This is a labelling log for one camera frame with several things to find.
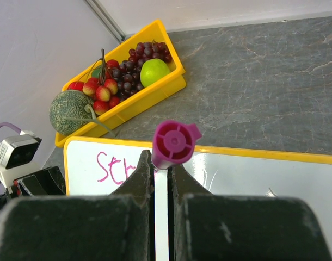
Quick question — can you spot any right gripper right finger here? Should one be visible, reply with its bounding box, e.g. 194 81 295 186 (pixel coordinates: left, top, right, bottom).
167 165 332 260

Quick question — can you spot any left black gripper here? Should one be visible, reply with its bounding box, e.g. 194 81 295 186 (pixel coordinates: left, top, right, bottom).
0 166 66 210

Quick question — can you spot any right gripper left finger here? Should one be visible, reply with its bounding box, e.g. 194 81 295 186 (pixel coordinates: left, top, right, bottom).
0 150 155 260

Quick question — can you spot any purple whiteboard marker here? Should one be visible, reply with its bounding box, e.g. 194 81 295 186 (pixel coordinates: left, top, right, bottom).
151 120 202 170

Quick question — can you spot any yellow-framed whiteboard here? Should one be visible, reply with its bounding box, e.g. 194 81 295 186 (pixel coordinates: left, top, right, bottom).
63 137 332 254

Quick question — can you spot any green netted melon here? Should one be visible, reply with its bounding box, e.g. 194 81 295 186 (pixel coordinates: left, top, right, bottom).
49 90 118 138

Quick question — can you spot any yellow plastic fruit bin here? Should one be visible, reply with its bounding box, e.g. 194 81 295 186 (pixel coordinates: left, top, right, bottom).
54 19 187 147

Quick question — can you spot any red apple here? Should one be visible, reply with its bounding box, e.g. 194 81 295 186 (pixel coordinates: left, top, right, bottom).
67 81 85 92

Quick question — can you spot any red cherry bunch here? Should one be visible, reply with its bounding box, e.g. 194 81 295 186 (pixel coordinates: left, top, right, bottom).
83 48 120 116

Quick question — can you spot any green lime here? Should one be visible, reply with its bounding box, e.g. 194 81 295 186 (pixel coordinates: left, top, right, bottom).
91 67 102 79

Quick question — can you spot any dark purple grape bunch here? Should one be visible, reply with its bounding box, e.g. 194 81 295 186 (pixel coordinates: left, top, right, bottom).
108 40 173 101

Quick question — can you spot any light green apple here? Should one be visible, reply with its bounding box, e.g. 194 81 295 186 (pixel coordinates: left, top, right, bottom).
140 58 171 88

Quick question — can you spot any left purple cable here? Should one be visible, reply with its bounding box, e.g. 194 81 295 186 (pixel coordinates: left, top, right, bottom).
0 122 21 136

